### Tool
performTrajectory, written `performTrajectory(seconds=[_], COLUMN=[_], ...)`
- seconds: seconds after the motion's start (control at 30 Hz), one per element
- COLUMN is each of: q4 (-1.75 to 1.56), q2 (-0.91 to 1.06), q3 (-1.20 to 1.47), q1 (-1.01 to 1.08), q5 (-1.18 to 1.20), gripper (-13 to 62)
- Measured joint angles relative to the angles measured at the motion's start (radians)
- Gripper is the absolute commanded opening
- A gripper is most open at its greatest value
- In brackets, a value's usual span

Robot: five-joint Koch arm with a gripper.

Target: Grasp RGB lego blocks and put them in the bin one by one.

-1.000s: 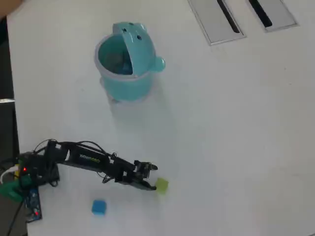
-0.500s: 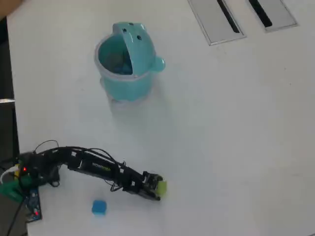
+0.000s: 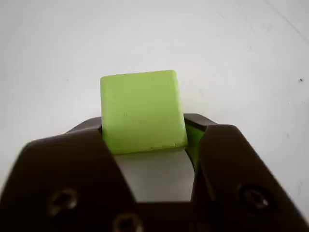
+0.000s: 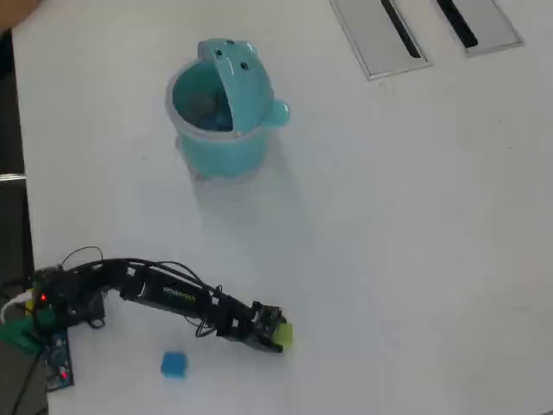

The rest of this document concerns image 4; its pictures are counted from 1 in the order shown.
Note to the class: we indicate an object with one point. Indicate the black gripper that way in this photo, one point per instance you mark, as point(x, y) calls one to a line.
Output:
point(246, 330)

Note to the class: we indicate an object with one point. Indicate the green cube block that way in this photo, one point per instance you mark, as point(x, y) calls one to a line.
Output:
point(285, 335)

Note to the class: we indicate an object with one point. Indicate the blue cube block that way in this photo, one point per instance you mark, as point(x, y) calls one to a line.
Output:
point(174, 365)

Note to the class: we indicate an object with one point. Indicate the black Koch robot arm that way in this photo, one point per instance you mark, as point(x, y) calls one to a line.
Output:
point(164, 296)

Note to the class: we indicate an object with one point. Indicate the person forearm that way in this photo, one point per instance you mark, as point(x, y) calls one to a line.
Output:
point(10, 8)

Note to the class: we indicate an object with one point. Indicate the teal plastic bin with lid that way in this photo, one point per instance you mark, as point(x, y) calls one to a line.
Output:
point(224, 151)

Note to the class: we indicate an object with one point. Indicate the blue circuit board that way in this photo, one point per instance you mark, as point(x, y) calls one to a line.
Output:
point(58, 359)

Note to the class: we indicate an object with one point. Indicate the yellow connector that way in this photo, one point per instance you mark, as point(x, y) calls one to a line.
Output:
point(30, 306)

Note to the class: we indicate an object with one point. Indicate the green table clamp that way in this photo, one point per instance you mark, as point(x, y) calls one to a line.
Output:
point(15, 335)

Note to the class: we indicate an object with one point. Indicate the dark furniture panel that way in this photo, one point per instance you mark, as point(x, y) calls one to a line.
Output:
point(8, 129)

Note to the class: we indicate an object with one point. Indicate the small wrist camera board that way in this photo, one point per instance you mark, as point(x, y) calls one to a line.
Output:
point(268, 317)

